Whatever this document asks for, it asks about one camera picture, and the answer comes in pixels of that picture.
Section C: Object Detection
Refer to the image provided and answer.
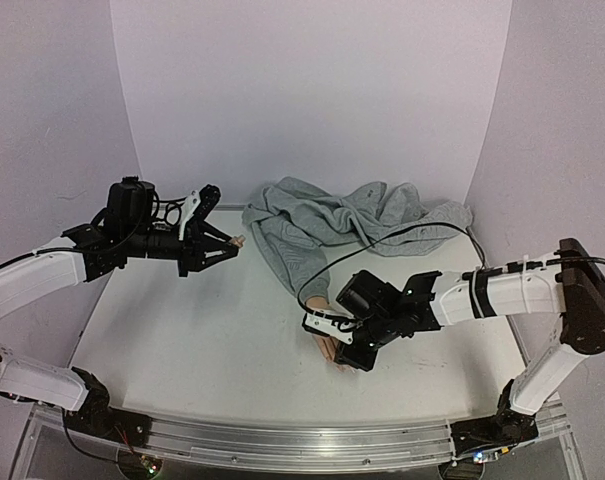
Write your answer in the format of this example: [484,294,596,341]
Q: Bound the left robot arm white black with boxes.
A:
[0,176,244,437]

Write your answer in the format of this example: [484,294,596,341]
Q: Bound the mannequin hand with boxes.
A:
[305,296,353,373]

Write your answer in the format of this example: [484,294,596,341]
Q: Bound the black right camera cable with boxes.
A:
[295,222,487,316]

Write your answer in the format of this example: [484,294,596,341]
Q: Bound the black camera cable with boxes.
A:
[295,222,487,316]
[154,197,191,229]

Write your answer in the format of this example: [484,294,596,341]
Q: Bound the grey sweatshirt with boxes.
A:
[242,177,473,301]

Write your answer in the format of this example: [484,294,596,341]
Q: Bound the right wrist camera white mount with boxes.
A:
[302,310,358,344]

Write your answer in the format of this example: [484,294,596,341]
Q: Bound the black left camera cable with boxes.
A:
[154,197,191,229]

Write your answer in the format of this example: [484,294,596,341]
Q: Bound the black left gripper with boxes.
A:
[125,221,240,277]

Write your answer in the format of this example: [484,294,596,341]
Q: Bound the nail polish bottle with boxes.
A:
[231,235,246,248]

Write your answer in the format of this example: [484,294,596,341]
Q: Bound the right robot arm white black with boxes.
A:
[334,238,605,456]

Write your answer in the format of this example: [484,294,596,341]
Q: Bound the aluminium front rail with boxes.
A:
[61,409,538,464]

